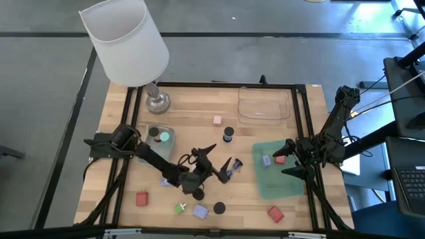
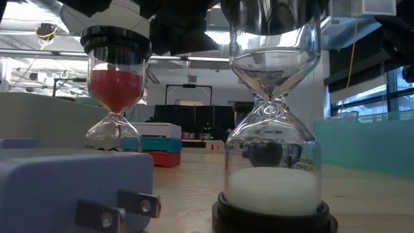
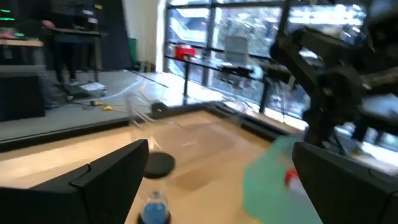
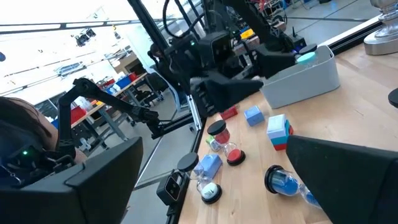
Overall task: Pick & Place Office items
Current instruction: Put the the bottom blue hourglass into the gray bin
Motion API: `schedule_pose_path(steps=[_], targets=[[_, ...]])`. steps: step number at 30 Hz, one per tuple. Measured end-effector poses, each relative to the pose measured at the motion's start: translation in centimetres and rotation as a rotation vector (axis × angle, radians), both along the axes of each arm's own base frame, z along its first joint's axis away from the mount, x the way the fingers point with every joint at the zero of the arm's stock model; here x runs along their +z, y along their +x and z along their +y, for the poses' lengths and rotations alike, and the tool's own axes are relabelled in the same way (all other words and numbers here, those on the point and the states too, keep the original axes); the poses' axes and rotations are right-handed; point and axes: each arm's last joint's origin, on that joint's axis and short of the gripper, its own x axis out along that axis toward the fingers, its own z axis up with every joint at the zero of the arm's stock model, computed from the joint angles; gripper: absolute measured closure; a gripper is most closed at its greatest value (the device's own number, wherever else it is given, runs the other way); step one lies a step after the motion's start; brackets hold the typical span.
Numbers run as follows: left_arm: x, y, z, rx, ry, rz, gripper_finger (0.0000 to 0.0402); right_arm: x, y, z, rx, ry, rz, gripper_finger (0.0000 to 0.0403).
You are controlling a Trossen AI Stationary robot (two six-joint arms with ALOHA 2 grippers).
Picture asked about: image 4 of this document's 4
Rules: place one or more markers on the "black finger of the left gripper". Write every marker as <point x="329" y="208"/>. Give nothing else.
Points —
<point x="275" y="60"/>
<point x="227" y="93"/>

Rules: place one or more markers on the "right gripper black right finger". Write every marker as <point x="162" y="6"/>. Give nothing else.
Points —
<point x="351" y="180"/>

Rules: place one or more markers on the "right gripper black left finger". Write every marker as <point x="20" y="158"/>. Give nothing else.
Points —
<point x="77" y="193"/>

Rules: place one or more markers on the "teal capped hourglass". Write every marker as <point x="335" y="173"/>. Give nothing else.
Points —
<point x="306" y="58"/>

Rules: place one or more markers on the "blue wall charger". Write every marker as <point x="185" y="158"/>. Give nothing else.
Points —
<point x="254" y="116"/>

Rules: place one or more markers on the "red sand hourglass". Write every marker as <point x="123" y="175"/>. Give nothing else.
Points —
<point x="234" y="155"/>

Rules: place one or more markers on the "blue sand hourglass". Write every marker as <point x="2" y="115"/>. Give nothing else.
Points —
<point x="284" y="185"/>

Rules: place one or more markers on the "teal box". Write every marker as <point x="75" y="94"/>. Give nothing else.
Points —
<point x="279" y="141"/>

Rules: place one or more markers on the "red box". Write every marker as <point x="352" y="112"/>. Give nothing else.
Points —
<point x="280" y="147"/>

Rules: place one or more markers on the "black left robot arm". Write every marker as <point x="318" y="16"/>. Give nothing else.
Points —
<point x="252" y="18"/>

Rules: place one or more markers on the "person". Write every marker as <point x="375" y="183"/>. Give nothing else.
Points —
<point x="155" y="54"/>
<point x="25" y="118"/>

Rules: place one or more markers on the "grey plastic bin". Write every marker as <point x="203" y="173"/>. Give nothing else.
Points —
<point x="301" y="85"/>

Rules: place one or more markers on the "white power adapter plug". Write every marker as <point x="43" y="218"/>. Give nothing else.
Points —
<point x="211" y="165"/>

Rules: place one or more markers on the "white sand hourglass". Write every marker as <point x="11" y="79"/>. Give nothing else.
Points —
<point x="211" y="190"/>

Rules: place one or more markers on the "black ceiling spotlights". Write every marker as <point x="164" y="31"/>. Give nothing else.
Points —
<point x="84" y="39"/>

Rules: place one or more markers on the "chrome lamp base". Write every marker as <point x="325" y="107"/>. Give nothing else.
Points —
<point x="385" y="34"/>

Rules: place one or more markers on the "red wall charger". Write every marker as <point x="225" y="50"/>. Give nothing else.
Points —
<point x="230" y="113"/>

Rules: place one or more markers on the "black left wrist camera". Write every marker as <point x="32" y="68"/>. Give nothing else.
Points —
<point x="214" y="46"/>

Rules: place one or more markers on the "black aluminium table frame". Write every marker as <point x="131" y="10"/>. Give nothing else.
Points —
<point x="149" y="25"/>

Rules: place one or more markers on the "green wall charger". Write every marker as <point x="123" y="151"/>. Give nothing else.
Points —
<point x="212" y="144"/>

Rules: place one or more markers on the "black table-level camera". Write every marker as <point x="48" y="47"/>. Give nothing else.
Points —
<point x="170" y="188"/>

